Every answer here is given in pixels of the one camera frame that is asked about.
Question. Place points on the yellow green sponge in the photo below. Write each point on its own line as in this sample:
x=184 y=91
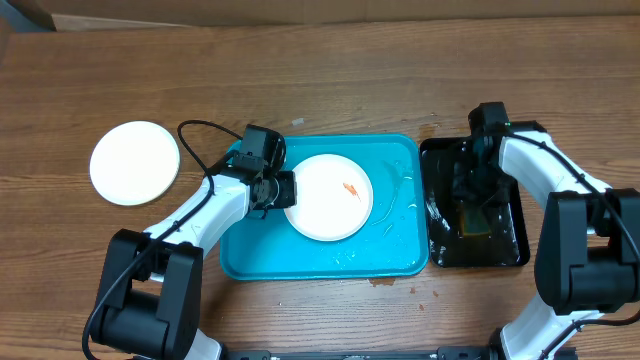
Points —
x=473 y=221

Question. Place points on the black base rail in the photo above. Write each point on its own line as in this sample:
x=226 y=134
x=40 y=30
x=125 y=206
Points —
x=442 y=353

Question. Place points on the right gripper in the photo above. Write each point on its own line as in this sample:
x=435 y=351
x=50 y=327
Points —
x=466 y=194

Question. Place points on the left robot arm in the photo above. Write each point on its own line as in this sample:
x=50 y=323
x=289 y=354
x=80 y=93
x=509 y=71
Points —
x=148 y=300

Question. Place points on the cardboard sheet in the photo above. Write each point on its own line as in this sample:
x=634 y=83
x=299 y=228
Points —
x=87 y=14

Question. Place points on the teal plastic tray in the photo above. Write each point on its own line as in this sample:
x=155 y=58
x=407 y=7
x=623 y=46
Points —
x=393 y=242

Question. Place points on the black water tray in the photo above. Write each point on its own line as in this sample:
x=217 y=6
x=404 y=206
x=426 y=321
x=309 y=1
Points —
x=506 y=246

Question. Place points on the white plate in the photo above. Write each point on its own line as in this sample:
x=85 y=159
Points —
x=134 y=163
x=334 y=198

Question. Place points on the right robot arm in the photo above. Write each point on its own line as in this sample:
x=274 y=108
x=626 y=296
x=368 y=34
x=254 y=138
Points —
x=587 y=260

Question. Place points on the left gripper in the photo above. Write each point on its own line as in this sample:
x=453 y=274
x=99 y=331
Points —
x=289 y=197

